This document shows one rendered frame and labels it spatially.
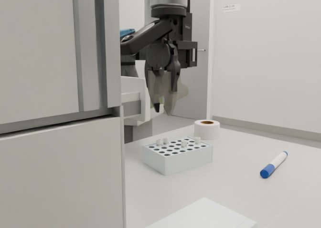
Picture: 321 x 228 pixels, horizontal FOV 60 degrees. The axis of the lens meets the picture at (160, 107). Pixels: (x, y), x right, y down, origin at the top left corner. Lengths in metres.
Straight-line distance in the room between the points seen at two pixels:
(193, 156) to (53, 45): 0.42
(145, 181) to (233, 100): 3.53
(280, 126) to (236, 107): 0.63
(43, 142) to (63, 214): 0.06
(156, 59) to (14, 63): 0.41
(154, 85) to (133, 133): 0.56
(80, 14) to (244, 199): 0.38
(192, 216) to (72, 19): 0.29
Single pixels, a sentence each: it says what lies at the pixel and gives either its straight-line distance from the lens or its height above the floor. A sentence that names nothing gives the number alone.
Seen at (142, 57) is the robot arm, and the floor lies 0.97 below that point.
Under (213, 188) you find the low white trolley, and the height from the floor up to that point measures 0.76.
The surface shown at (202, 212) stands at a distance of 0.41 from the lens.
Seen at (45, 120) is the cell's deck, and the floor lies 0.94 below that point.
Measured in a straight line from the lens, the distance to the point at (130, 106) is 0.68.
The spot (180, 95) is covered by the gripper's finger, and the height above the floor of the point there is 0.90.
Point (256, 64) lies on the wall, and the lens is 3.84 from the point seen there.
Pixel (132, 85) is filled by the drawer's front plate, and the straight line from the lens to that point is 0.73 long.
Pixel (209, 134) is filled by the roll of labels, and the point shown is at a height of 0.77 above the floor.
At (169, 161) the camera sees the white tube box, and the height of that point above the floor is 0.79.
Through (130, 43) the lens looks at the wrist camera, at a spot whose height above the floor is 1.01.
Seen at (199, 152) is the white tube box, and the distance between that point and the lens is 0.58.
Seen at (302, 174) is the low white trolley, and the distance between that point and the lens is 0.61.
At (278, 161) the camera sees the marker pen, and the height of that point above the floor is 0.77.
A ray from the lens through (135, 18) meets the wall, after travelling 5.18.
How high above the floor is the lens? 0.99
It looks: 11 degrees down
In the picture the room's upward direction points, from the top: straight up
